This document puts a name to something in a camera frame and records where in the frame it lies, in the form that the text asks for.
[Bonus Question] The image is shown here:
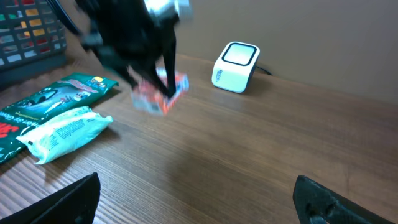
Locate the black left camera cable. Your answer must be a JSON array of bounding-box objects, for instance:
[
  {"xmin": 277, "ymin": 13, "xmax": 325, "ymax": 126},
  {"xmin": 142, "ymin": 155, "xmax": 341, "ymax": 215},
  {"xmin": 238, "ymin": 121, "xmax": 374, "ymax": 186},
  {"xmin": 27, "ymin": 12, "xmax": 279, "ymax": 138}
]
[{"xmin": 46, "ymin": 0, "xmax": 81, "ymax": 37}]

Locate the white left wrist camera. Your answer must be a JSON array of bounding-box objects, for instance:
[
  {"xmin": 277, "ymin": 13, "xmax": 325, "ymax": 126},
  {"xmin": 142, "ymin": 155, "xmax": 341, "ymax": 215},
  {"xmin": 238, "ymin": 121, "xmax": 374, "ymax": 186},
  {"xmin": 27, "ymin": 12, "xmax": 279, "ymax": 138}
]
[{"xmin": 144, "ymin": 0, "xmax": 193, "ymax": 20}]

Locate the white barcode scanner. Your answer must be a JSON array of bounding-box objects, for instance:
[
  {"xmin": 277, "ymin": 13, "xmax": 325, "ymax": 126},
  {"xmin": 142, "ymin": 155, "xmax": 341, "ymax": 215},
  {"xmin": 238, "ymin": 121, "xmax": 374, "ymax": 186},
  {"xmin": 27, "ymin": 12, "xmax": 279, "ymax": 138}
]
[{"xmin": 211, "ymin": 41, "xmax": 261, "ymax": 93}]

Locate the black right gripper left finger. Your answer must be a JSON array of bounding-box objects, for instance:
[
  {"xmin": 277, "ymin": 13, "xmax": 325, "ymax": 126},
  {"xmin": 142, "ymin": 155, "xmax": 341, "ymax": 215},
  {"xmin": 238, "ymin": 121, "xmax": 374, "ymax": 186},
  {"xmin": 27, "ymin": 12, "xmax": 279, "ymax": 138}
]
[{"xmin": 1, "ymin": 172, "xmax": 101, "ymax": 224}]

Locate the grey plastic mesh basket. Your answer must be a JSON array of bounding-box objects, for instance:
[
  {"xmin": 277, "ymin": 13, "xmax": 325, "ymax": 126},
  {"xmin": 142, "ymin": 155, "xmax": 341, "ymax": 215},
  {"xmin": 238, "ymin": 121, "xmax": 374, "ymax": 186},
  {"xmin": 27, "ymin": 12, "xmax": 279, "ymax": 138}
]
[{"xmin": 1, "ymin": 0, "xmax": 67, "ymax": 90}]

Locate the black scanner cable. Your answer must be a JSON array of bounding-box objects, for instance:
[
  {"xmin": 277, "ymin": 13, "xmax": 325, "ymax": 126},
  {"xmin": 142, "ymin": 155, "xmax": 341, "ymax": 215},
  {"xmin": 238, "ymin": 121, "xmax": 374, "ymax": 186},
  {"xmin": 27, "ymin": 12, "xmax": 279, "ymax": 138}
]
[{"xmin": 255, "ymin": 65, "xmax": 273, "ymax": 77}]

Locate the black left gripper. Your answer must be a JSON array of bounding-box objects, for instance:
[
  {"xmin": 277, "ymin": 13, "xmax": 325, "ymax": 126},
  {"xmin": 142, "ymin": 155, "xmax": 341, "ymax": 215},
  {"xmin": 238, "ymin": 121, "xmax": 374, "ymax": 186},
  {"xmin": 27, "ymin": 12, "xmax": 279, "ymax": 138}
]
[{"xmin": 76, "ymin": 0, "xmax": 180, "ymax": 97}]

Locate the green snack bag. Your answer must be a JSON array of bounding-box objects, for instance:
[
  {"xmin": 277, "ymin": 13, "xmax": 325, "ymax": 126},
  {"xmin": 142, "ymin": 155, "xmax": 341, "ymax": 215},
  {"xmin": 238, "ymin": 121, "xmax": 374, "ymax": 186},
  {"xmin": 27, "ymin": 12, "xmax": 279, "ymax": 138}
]
[{"xmin": 1, "ymin": 73, "xmax": 119, "ymax": 164}]

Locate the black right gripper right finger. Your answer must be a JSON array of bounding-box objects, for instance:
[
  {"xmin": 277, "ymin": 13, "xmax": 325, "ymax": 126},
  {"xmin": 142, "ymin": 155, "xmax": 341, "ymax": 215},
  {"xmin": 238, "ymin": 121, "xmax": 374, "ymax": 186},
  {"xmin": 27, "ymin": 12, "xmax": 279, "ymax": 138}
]
[{"xmin": 292, "ymin": 175, "xmax": 392, "ymax": 224}]

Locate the teal wet wipes pack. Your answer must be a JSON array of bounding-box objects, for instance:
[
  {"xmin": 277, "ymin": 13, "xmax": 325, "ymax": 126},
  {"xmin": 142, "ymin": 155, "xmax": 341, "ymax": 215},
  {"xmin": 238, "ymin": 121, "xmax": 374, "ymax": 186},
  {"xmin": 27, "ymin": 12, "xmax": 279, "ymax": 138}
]
[{"xmin": 16, "ymin": 106, "xmax": 113, "ymax": 165}]

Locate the red Kleenex tissue pack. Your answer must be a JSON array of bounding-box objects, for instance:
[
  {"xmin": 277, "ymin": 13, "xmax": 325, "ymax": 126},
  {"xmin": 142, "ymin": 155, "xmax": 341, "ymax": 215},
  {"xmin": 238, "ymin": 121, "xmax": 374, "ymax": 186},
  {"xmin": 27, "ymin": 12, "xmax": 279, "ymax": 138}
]
[{"xmin": 128, "ymin": 67, "xmax": 189, "ymax": 116}]

